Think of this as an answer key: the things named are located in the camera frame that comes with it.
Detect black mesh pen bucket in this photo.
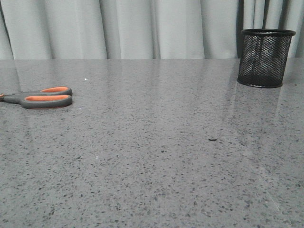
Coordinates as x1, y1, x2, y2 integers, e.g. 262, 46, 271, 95
237, 28, 296, 88

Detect grey orange handled scissors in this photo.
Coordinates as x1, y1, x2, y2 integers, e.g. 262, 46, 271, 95
0, 86, 73, 109

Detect light grey curtain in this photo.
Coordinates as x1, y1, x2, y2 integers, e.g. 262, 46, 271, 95
0, 0, 304, 59

